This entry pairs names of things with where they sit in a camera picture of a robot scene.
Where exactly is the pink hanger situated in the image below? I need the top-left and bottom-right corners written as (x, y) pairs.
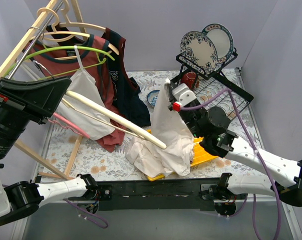
top-left (48, 112), bottom-right (90, 139)

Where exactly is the white tank top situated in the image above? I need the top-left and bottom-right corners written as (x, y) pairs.
top-left (126, 79), bottom-right (194, 178)

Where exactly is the cream hanger front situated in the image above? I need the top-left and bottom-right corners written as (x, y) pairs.
top-left (65, 90), bottom-right (167, 150)

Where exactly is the cream hanger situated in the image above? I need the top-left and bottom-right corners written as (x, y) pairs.
top-left (65, 90), bottom-right (167, 150)
top-left (40, 31), bottom-right (119, 55)
top-left (37, 5), bottom-right (106, 33)

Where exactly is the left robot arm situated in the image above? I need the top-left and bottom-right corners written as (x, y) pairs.
top-left (0, 77), bottom-right (97, 226)

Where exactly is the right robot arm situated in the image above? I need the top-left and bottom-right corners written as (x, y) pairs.
top-left (165, 80), bottom-right (302, 207)

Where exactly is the red tank top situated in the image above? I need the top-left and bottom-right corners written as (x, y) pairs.
top-left (34, 38), bottom-right (125, 152)

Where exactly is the navy tank top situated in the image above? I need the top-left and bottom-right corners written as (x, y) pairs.
top-left (102, 28), bottom-right (151, 128)

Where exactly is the green hanger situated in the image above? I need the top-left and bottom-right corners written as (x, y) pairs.
top-left (4, 46), bottom-right (115, 78)

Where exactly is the cream hanger rear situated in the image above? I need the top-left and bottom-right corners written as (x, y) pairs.
top-left (37, 5), bottom-right (106, 33)

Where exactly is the red mug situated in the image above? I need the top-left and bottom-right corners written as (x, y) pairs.
top-left (181, 72), bottom-right (199, 90)

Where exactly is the blue white small bowl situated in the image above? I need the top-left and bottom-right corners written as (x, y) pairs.
top-left (146, 89), bottom-right (160, 107)

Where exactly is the yellow plastic tray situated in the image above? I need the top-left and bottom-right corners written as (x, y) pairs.
top-left (145, 128), bottom-right (219, 182)

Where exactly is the floral blue plate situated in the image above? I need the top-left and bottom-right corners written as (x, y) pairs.
top-left (180, 31), bottom-right (218, 75)

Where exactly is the wooden clothes rack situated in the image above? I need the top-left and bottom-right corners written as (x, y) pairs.
top-left (0, 0), bottom-right (90, 181)

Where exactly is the green rimmed white plate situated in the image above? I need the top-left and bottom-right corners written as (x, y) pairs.
top-left (202, 23), bottom-right (234, 63)

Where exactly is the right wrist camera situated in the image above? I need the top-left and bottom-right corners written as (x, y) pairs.
top-left (172, 83), bottom-right (196, 112)

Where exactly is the black wire dish rack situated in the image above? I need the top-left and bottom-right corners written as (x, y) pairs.
top-left (171, 49), bottom-right (253, 120)

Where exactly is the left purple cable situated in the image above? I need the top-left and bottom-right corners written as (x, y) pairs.
top-left (0, 184), bottom-right (109, 229)

